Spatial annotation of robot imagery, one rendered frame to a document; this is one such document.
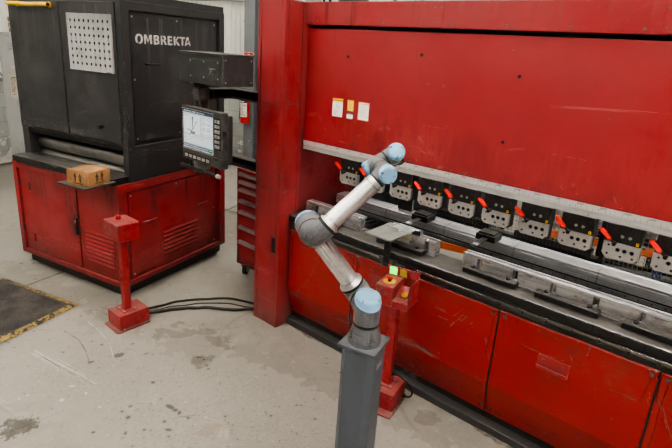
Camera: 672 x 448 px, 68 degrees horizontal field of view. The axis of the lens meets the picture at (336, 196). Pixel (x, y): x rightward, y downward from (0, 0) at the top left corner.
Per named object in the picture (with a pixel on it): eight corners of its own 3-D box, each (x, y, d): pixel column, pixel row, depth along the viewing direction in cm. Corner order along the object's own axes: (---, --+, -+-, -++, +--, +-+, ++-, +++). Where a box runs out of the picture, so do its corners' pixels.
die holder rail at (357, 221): (306, 212, 357) (306, 200, 354) (311, 211, 361) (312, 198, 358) (360, 232, 326) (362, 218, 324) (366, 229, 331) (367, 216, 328)
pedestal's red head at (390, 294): (373, 302, 281) (376, 273, 276) (385, 291, 294) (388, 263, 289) (406, 312, 271) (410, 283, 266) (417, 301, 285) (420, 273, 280)
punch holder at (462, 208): (447, 212, 280) (451, 184, 276) (454, 209, 287) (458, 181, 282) (471, 219, 271) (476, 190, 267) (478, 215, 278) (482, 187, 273)
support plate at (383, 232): (364, 233, 292) (365, 231, 291) (390, 223, 311) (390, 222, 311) (390, 242, 281) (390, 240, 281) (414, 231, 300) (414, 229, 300)
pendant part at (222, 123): (182, 157, 340) (181, 104, 330) (197, 155, 349) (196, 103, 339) (221, 170, 312) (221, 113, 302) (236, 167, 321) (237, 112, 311)
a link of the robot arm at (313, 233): (297, 242, 196) (388, 158, 194) (293, 232, 206) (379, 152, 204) (316, 260, 200) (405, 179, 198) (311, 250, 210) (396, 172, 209)
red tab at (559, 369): (535, 366, 250) (537, 354, 248) (536, 365, 251) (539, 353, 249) (566, 380, 241) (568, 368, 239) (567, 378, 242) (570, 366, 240)
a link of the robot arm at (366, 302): (356, 329, 213) (359, 300, 209) (348, 313, 225) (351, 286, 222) (383, 327, 216) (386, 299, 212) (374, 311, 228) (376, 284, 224)
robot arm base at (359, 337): (372, 353, 213) (374, 333, 210) (341, 342, 220) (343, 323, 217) (386, 337, 226) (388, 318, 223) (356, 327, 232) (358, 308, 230)
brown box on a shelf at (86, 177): (56, 183, 351) (54, 166, 347) (89, 176, 373) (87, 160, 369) (84, 191, 338) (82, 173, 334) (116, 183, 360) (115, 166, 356)
